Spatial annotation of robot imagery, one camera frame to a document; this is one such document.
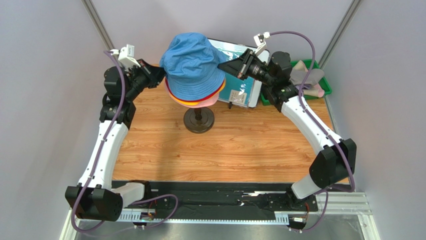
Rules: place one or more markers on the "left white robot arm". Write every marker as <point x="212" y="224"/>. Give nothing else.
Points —
<point x="94" y="197"/>

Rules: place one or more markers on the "aluminium frame rail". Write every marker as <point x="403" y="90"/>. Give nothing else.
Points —
<point x="338" y="203"/>

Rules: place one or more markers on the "dark round stand base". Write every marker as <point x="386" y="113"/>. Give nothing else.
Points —
<point x="199" y="120"/>

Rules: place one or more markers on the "grey hat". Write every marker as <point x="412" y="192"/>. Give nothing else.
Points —
<point x="313" y="78"/>

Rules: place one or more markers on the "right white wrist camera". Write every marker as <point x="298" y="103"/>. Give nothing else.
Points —
<point x="260" y="41"/>

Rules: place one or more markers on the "pink bucket hat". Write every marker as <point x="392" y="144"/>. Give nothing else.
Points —
<point x="207" y="103"/>

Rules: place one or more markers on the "yellow bucket hat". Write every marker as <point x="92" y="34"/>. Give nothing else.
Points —
<point x="205" y="102"/>

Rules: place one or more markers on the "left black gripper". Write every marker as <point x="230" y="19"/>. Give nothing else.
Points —
<point x="156" y="74"/>

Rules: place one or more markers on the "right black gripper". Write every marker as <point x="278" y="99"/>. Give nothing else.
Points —
<point x="247" y="64"/>

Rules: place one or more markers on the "green plastic bin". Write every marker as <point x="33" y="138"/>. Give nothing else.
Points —
<point x="323" y="86"/>

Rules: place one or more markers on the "lavender hat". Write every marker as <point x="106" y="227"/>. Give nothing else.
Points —
<point x="304" y="86"/>

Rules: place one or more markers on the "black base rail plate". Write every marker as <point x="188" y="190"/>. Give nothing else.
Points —
<point x="222" y="201"/>

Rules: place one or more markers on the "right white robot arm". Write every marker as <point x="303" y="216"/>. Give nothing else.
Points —
<point x="335" y="157"/>

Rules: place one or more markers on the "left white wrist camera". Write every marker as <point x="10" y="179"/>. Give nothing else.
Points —
<point x="126" y="56"/>

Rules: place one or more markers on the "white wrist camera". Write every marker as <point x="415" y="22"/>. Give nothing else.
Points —
<point x="126" y="56"/>
<point x="260" y="41"/>

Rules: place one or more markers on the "red hat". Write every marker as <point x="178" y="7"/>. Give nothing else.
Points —
<point x="193" y="102"/>

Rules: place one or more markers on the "blue hat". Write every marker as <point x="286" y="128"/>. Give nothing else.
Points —
<point x="191" y="66"/>

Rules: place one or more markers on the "pink beige hat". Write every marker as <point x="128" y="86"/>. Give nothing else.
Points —
<point x="315" y="92"/>

